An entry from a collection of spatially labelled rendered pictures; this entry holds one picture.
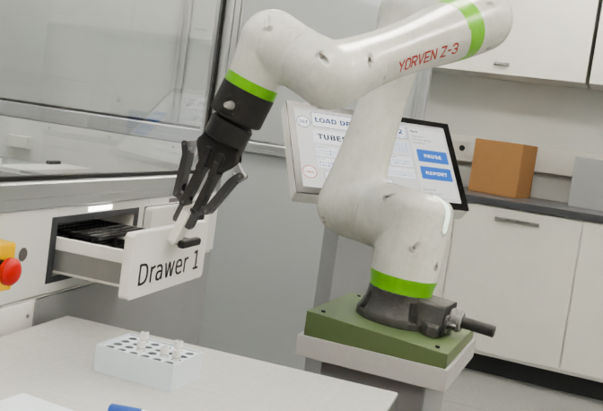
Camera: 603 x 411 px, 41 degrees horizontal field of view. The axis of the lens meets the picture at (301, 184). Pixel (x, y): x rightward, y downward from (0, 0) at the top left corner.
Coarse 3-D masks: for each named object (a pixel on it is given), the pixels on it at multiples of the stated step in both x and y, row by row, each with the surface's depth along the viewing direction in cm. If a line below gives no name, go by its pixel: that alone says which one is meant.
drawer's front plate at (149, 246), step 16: (128, 240) 130; (144, 240) 133; (160, 240) 138; (128, 256) 130; (144, 256) 134; (160, 256) 139; (176, 256) 146; (192, 256) 152; (128, 272) 130; (144, 272) 135; (160, 272) 140; (192, 272) 153; (128, 288) 130; (144, 288) 136; (160, 288) 141
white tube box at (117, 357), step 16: (128, 336) 120; (96, 352) 113; (112, 352) 112; (128, 352) 112; (144, 352) 113; (192, 352) 116; (96, 368) 113; (112, 368) 112; (128, 368) 111; (144, 368) 110; (160, 368) 109; (176, 368) 109; (192, 368) 114; (144, 384) 110; (160, 384) 109; (176, 384) 110
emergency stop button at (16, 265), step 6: (6, 258) 114; (12, 258) 114; (6, 264) 113; (12, 264) 114; (18, 264) 115; (0, 270) 113; (6, 270) 113; (12, 270) 114; (18, 270) 115; (0, 276) 113; (6, 276) 113; (12, 276) 114; (18, 276) 116; (0, 282) 114; (6, 282) 114; (12, 282) 114
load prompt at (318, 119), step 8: (312, 112) 229; (312, 120) 227; (320, 120) 228; (328, 120) 229; (336, 120) 230; (344, 120) 231; (336, 128) 228; (344, 128) 229; (400, 128) 237; (400, 136) 235
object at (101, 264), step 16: (64, 240) 136; (80, 240) 136; (64, 256) 136; (80, 256) 135; (96, 256) 134; (112, 256) 133; (64, 272) 136; (80, 272) 135; (96, 272) 134; (112, 272) 133
